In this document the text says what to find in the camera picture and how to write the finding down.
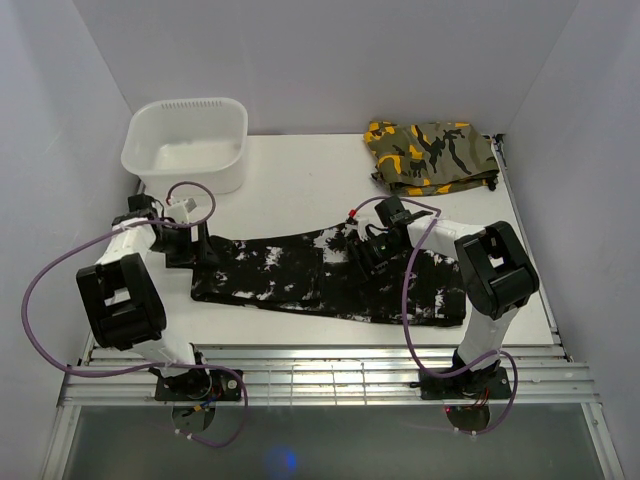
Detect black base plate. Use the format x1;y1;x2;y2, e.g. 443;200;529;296
417;367;512;401
153;369;242;403

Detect black white tie-dye trousers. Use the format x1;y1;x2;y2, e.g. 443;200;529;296
191;222;466;328

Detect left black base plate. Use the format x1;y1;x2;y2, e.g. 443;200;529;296
153;369;242;403

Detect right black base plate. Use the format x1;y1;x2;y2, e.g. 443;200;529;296
417;367;512;401

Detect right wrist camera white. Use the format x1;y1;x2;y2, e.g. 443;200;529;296
347;209;374;242

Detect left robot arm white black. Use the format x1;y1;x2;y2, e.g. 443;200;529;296
76;194;217;400

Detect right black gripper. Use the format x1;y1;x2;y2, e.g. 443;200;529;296
345;234;406;290

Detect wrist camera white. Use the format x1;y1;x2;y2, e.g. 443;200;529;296
164;198;197;224
347;209;374;242

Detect folded camouflage trousers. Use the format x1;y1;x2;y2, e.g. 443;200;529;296
363;121;499;197

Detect white plastic basin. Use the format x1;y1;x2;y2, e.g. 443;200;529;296
121;97;249;196

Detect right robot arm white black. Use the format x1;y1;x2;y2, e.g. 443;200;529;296
347;196;540;397

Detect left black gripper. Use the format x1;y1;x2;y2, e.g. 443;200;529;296
149;220;220;269

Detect aluminium frame rail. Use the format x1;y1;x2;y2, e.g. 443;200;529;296
41;343;624;479

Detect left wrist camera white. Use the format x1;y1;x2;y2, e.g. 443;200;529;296
164;198;197;224

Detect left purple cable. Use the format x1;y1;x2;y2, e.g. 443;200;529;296
21;180;249;447

